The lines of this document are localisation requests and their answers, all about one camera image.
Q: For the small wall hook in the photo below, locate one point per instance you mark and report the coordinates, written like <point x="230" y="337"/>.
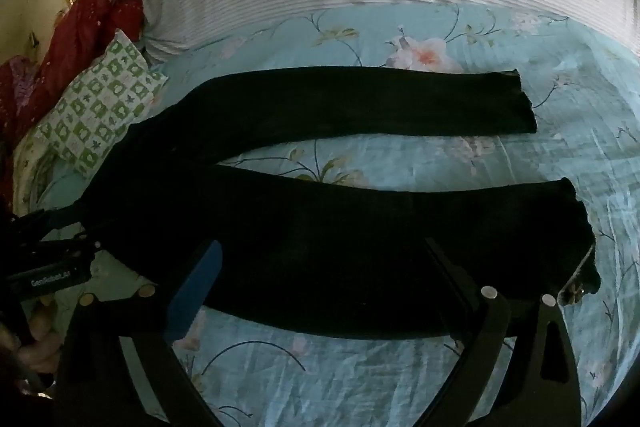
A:
<point x="33" y="40"/>

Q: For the person's left hand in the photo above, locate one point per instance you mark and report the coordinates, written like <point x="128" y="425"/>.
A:
<point x="42" y="347"/>

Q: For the white floral cloth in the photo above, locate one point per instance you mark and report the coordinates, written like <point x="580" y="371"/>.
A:
<point x="30" y="172"/>

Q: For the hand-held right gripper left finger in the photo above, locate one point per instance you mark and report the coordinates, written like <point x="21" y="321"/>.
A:
<point x="195" y="297"/>

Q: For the green checkered pillow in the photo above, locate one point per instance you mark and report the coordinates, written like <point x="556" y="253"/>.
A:
<point x="100" y="107"/>

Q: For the light blue floral bedsheet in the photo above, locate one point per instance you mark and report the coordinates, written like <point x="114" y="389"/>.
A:
<point x="400" y="382"/>

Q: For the red patterned blanket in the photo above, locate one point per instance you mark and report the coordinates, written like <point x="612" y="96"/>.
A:
<point x="75" y="37"/>

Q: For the black pants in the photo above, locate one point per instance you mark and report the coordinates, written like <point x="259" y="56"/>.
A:
<point x="300" y="232"/>

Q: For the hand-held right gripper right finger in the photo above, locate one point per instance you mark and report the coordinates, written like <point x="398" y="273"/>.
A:
<point x="452" y="277"/>

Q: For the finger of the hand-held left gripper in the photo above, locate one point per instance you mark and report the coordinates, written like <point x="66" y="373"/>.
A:
<point x="47" y="218"/>
<point x="65" y="247"/>

